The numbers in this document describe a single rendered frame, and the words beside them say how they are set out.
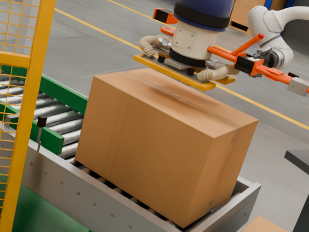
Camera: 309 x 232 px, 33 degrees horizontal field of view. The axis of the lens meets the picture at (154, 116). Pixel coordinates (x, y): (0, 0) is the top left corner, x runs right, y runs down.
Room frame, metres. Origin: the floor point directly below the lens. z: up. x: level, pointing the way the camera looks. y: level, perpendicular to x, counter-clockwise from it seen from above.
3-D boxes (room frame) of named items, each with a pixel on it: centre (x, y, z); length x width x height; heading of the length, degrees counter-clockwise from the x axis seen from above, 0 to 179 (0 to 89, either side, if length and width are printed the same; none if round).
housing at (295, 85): (1.86, -0.48, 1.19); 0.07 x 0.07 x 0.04; 63
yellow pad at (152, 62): (1.98, -0.03, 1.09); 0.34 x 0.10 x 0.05; 63
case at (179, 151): (2.05, -0.07, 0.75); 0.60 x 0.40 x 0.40; 60
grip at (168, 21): (2.44, 0.08, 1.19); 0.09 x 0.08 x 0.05; 153
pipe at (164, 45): (2.07, -0.07, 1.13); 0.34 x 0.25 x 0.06; 63
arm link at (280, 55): (2.15, -0.41, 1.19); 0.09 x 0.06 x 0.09; 63
